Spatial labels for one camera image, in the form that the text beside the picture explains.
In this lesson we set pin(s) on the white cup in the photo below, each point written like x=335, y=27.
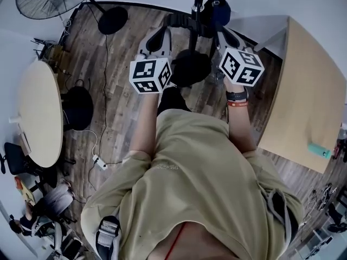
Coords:
x=15, y=119

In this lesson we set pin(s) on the black office chair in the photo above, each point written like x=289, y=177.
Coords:
x=15, y=158

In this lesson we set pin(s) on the dark blue bag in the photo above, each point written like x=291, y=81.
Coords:
x=219, y=12

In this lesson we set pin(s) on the black router with antennas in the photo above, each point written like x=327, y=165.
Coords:
x=44, y=46

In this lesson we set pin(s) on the person's left forearm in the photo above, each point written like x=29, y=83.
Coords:
x=145, y=123

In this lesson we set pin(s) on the white desk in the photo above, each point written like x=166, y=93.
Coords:
x=320, y=241

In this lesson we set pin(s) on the rectangular wooden table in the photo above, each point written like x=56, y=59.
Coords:
x=309, y=91

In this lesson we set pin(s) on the person's right forearm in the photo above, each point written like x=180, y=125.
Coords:
x=241, y=129

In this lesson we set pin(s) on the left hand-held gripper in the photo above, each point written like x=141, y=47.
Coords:
x=147, y=76

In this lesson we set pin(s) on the black floor fan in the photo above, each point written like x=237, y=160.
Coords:
x=40, y=1

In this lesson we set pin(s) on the orange wristband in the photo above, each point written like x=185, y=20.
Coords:
x=237, y=104

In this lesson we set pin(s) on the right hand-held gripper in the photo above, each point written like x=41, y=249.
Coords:
x=241, y=66

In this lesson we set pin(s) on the round wooden table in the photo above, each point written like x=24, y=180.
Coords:
x=40, y=115

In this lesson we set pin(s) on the brown book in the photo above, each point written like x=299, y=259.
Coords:
x=25, y=143

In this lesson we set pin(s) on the black coat stand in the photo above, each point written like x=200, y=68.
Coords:
x=193, y=39

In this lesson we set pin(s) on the beige t-shirt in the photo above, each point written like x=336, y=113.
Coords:
x=195, y=177

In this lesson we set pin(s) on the black trouser leg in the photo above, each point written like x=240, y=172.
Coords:
x=173, y=100

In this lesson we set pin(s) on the white power strip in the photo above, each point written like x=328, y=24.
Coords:
x=99, y=162

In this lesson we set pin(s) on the black wristwatch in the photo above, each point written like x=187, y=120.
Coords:
x=236, y=95

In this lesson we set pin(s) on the teal marker pen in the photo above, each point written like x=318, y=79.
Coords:
x=318, y=149

